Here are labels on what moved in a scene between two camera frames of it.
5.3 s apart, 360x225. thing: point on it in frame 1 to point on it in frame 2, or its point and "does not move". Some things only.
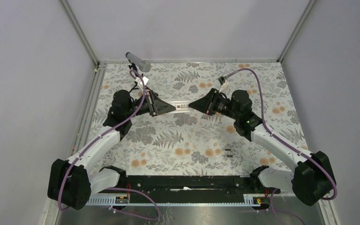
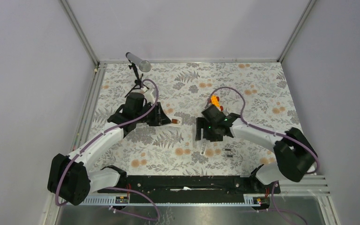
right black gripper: x=206 y=104 to x=201 y=123
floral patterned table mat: x=188 y=140 does not move
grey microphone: x=144 y=65 does not move
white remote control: x=182 y=106 to x=176 y=121
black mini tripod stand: x=135 y=84 does not move
